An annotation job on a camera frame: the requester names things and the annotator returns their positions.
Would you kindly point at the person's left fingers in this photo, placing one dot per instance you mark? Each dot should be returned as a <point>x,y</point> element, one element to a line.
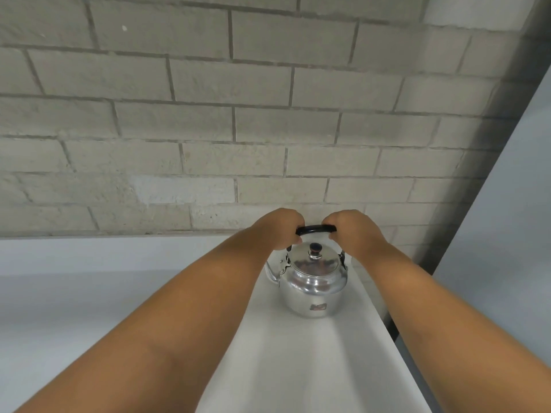
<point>296,230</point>

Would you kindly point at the person's right hand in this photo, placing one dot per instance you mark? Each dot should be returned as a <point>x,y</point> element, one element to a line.
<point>354,230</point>

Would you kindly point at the person's right forearm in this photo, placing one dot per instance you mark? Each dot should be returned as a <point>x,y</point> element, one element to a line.
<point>447,326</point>

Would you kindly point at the person's right fingers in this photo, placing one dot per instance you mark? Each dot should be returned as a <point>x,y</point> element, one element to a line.
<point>333,230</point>

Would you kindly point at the person's left hand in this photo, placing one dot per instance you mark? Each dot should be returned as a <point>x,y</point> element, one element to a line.
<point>279,227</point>

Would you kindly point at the silver kettle lid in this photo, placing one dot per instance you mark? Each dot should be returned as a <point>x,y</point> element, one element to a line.
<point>313,262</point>

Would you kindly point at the silver metal kettle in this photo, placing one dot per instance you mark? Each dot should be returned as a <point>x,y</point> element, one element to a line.
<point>312,281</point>

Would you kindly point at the person's left forearm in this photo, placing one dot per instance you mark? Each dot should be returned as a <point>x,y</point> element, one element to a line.
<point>163,322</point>

